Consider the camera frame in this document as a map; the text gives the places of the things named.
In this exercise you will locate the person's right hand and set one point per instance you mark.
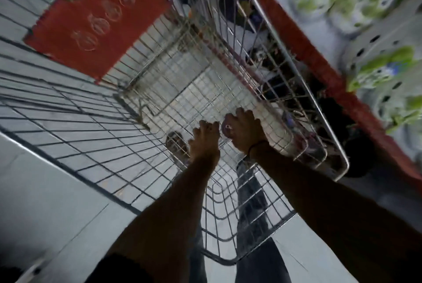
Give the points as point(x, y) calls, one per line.
point(247, 133)

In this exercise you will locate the person's left hand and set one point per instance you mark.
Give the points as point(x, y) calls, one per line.
point(204, 147)

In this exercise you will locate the person's right fingers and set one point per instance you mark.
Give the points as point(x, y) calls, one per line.
point(240, 116)

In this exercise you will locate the person's left fingers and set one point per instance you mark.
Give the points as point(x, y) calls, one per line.
point(207, 127)

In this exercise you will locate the person's left forearm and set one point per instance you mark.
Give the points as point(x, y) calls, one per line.
point(171, 220)

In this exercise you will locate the person's right forearm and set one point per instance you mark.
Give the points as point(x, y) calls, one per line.
point(329, 213)

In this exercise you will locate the black wristband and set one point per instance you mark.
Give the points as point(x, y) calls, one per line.
point(255, 146)

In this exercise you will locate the grey shoe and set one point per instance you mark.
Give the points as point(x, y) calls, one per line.
point(176, 147)

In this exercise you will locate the dark blue jeans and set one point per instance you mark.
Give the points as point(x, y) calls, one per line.
point(252, 207)

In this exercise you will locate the red shelf edge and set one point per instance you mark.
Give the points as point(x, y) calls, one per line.
point(329, 72)

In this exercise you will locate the red cart seat flap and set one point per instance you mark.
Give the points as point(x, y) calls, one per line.
point(95, 19)

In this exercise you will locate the row of green white packs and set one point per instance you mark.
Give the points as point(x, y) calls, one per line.
point(379, 29)

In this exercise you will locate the black sleeve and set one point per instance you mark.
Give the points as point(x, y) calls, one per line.
point(122, 269)

